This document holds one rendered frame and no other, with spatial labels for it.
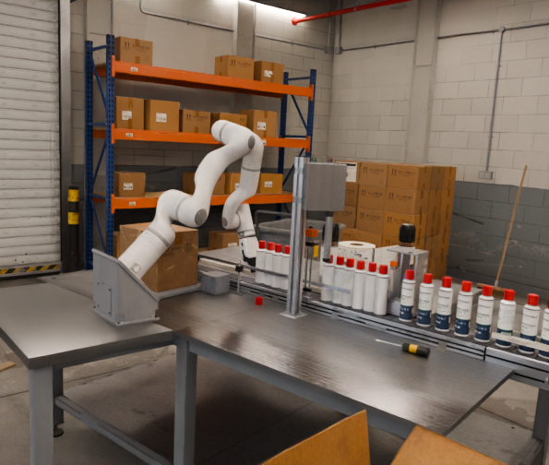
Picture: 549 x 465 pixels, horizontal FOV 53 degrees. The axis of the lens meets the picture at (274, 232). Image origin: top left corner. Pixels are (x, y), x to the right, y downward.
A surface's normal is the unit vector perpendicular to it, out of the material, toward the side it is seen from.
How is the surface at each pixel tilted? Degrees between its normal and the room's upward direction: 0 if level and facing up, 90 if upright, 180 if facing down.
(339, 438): 82
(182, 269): 90
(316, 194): 90
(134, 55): 91
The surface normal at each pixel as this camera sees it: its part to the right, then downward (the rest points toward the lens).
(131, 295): 0.63, 0.15
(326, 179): 0.26, 0.17
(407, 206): -0.71, 0.08
